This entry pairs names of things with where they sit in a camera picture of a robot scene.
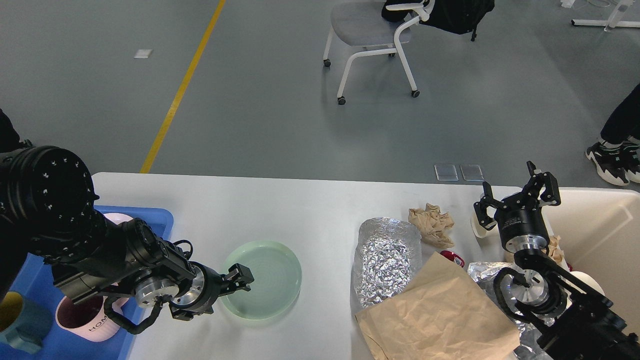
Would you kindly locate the beige plastic bin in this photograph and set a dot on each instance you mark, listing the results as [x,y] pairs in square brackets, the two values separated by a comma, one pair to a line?
[599,233]

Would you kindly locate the crumpled napkin by bin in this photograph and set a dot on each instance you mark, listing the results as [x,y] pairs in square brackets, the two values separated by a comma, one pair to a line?
[554,251]

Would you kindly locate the teal mug yellow inside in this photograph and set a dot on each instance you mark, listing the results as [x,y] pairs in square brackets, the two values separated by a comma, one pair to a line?
[24,324]

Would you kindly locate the white grey office chair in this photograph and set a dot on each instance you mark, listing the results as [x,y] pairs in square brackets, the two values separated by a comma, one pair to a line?
[360,24]

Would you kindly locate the light green plate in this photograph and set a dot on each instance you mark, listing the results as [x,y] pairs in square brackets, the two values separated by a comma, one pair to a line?
[277,281]

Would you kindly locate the foil piece under arm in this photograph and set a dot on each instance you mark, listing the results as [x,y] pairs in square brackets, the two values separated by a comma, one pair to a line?
[484,273]

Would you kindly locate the brown paper bag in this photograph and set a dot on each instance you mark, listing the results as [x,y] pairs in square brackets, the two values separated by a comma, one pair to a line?
[441,315]

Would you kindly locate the white paper cup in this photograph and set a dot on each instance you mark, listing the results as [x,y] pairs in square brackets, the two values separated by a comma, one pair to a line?
[479,231]

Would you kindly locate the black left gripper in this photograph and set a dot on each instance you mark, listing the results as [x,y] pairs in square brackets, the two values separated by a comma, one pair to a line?
[207,286]

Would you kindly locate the white stand base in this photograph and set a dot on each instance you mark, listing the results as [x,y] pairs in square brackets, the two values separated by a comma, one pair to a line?
[614,20]

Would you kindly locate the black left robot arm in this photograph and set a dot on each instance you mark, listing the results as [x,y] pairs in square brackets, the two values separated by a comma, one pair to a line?
[47,201]

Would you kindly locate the pink HOME mug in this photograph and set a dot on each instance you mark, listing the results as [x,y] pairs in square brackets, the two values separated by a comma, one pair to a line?
[87,320]

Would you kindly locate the person black sneakers right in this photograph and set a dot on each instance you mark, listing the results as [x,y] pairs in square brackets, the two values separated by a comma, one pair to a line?
[616,153]

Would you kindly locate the pink plate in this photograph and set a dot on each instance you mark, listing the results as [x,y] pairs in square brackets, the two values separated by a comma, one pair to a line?
[118,218]

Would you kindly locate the crumpled aluminium foil sheet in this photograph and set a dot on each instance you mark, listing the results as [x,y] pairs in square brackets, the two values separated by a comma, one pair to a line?
[387,256]

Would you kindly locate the crumpled brown napkin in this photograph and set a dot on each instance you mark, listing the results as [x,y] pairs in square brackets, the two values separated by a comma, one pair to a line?
[434,226]

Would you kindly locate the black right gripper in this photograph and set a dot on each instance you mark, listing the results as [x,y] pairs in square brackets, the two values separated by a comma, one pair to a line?
[518,217]

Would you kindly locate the blue plastic tray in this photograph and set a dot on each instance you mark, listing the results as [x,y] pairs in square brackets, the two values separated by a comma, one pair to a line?
[35,282]

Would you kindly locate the black backpack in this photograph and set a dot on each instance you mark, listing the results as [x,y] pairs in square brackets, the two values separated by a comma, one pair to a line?
[454,16]

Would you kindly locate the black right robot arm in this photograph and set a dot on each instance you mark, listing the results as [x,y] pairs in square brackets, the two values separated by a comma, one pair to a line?
[576,321]

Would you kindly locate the person dark clothing left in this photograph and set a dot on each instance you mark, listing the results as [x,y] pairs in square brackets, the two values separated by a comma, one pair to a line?
[9,139]

